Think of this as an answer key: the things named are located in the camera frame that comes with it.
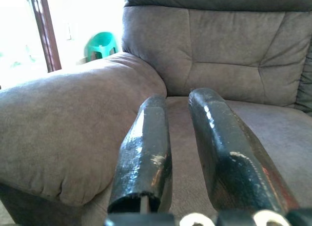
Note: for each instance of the green plastic stool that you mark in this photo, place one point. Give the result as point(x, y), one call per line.
point(101, 46)

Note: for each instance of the grey fabric sofa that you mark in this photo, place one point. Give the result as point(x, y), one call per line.
point(156, 94)

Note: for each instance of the dark brown door frame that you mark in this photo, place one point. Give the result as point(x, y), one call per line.
point(45, 30)

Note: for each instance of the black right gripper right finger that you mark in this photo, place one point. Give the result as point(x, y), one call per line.
point(234, 160)

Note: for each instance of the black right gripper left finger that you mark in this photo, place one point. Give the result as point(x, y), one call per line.
point(143, 152)

